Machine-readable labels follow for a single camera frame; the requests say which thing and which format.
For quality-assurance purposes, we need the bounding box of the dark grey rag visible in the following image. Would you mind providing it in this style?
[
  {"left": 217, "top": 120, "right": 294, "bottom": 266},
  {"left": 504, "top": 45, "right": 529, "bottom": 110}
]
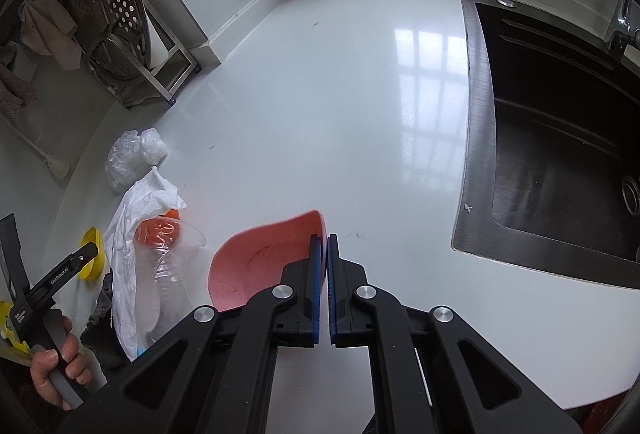
[{"left": 80, "top": 271, "right": 130, "bottom": 379}]

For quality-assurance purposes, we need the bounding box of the yellow square plastic ring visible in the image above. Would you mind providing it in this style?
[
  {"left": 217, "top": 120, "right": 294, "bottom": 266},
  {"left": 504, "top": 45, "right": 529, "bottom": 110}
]
[{"left": 78, "top": 226, "right": 106, "bottom": 283}]

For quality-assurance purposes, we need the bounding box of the pink plastic bowl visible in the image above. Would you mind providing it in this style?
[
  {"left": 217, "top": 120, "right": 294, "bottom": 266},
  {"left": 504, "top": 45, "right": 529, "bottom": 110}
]
[{"left": 207, "top": 210, "right": 326, "bottom": 312}]

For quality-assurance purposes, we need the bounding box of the white paper tissue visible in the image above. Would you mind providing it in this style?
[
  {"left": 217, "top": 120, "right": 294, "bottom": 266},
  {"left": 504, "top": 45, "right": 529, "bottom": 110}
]
[{"left": 102, "top": 165, "right": 188, "bottom": 363}]

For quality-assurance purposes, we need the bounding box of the black kitchen sink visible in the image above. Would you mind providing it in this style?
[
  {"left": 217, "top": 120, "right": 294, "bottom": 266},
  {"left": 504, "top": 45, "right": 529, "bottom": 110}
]
[{"left": 452, "top": 0, "right": 639, "bottom": 289}]

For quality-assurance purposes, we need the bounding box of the person's left hand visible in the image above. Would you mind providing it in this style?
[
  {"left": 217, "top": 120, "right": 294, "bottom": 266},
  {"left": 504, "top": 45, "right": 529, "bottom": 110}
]
[{"left": 30, "top": 316, "right": 92, "bottom": 410}]

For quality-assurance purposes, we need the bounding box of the yellow green packet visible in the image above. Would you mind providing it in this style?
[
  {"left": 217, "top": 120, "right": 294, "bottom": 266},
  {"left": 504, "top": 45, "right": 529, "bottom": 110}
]
[{"left": 0, "top": 301, "right": 32, "bottom": 356}]

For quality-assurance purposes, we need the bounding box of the clear plastic cup orange lid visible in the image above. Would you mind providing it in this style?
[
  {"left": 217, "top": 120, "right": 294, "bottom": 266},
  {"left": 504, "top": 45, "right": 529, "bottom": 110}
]
[{"left": 134, "top": 209, "right": 206, "bottom": 348}]

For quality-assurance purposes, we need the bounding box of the white dish brush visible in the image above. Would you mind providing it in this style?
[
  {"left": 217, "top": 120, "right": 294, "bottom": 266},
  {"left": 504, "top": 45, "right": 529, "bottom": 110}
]
[{"left": 0, "top": 110, "right": 72, "bottom": 180}]

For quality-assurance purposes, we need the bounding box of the crumpled clear plastic bag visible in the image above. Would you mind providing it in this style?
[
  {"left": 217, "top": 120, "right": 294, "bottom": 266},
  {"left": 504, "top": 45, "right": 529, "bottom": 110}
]
[{"left": 105, "top": 128, "right": 169, "bottom": 193}]

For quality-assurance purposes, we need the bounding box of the mauve hanging cloth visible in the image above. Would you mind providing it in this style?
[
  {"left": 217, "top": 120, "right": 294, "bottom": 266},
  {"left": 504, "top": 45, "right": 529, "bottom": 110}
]
[{"left": 0, "top": 44, "right": 37, "bottom": 122}]

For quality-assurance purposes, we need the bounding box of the beige hanging cloth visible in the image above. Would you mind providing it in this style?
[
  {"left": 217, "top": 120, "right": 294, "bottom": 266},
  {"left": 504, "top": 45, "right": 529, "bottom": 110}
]
[{"left": 18, "top": 0, "right": 81, "bottom": 72}]

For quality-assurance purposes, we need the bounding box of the steel dish rack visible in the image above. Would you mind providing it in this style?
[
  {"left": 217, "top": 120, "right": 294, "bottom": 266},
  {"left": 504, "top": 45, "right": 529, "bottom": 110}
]
[{"left": 86, "top": 0, "right": 201, "bottom": 109}]

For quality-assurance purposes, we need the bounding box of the perforated steel steamer tray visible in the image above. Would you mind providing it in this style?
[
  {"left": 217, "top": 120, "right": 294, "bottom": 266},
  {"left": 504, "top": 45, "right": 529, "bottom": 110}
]
[{"left": 58, "top": 0, "right": 150, "bottom": 84}]

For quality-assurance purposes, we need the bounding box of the chrome faucet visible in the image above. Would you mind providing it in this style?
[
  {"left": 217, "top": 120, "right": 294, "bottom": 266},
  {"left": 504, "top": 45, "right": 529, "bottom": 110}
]
[{"left": 604, "top": 0, "right": 639, "bottom": 60}]

